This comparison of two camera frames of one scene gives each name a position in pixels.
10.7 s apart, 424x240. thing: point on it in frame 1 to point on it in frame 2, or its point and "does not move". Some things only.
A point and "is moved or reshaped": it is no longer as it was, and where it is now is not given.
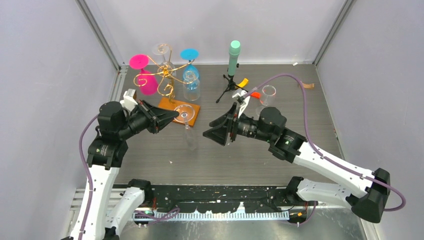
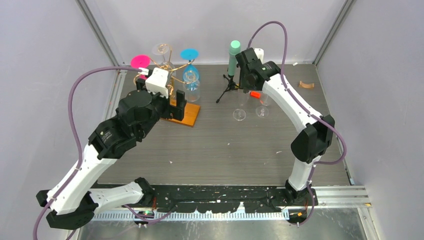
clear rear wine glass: [166, 69] does not move
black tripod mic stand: [232, 86] does not move
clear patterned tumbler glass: [191, 85] does not move
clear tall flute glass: [186, 114] is moved or reshaped
